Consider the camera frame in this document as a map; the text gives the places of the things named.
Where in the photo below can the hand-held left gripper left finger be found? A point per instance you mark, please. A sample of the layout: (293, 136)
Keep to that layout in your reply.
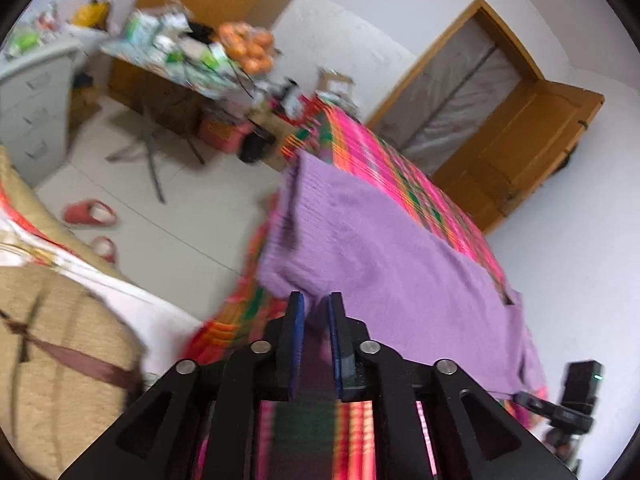
(299, 345)

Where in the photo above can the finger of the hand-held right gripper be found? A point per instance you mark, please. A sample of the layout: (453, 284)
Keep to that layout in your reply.
(535, 403)

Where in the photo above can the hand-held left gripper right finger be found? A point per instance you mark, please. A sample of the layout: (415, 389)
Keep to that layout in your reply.
(334, 350)

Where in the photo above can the purple fleece sweater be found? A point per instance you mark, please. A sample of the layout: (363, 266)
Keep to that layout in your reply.
(375, 260)

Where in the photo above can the pink green plaid blanket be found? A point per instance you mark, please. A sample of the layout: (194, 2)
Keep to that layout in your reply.
(390, 160)

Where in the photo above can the black bucket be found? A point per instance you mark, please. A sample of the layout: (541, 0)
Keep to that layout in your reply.
(256, 146)

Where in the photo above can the red slipper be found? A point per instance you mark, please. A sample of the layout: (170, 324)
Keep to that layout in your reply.
(87, 212)
(105, 250)

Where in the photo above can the red plastic container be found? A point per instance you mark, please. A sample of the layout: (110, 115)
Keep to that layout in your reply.
(222, 132)

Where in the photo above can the bed with tan mat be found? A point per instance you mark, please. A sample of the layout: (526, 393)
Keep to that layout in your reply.
(60, 360)

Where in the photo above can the wooden door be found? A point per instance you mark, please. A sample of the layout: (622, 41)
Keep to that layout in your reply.
(520, 155)

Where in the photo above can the brown cardboard box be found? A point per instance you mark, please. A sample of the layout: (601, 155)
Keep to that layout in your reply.
(336, 82)

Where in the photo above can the clear plastic door curtain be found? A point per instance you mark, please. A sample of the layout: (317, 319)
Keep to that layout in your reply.
(450, 100)

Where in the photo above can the cluttered folding table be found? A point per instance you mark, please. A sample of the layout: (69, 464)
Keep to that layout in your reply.
(175, 90)

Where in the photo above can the bag of oranges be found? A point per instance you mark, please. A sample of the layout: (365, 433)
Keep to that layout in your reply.
(247, 50)

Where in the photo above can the black pouch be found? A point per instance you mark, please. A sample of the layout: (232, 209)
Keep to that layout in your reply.
(202, 31)

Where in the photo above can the green white carton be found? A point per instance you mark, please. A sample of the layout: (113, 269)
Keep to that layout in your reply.
(142, 30)

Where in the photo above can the grey drawer cabinet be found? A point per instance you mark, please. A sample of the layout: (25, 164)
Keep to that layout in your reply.
(35, 110)

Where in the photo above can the yellow bag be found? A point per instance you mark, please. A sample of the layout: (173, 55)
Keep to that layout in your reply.
(92, 14)

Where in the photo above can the wooden door frame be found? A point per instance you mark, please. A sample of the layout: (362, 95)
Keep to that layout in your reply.
(505, 25)

